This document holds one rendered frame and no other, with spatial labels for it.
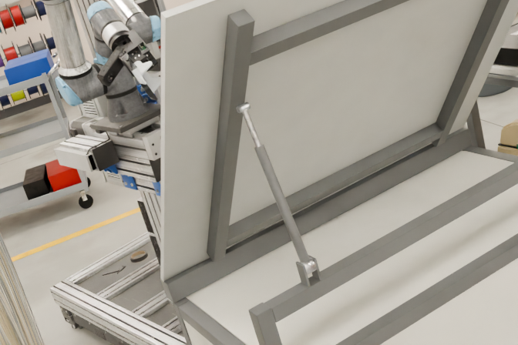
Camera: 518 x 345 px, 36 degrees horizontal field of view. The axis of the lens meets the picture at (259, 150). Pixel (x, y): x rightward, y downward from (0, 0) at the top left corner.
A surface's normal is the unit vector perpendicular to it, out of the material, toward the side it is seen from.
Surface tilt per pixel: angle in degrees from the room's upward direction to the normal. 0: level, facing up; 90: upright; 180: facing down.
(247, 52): 128
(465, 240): 0
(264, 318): 90
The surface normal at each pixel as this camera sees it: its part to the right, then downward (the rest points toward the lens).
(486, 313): 0.50, 0.17
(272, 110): 0.55, 0.69
